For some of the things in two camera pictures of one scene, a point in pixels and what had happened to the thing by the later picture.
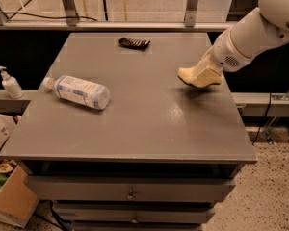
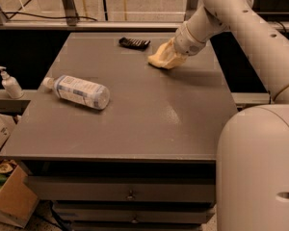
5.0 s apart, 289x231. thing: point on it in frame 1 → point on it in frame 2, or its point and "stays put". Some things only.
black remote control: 134,43 stays put
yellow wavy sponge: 199,76 → 165,61
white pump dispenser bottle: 11,84 stays put
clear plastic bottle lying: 68,88 stays put
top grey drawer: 129,188 stays put
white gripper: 226,54 → 188,43
